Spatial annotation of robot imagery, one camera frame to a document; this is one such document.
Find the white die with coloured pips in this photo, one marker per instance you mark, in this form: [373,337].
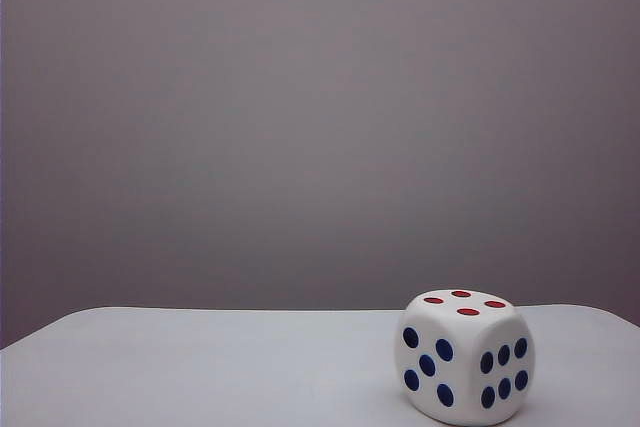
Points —
[462,347]

